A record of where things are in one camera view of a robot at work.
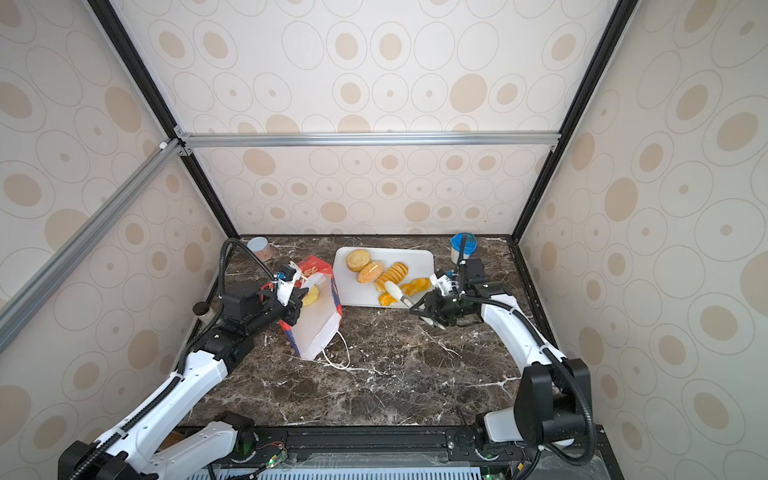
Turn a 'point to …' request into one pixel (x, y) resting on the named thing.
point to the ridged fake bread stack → (396, 273)
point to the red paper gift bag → (314, 329)
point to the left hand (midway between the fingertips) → (312, 286)
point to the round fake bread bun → (357, 260)
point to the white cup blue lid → (470, 245)
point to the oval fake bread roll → (371, 273)
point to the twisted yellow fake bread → (412, 287)
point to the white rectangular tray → (421, 262)
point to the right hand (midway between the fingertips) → (417, 313)
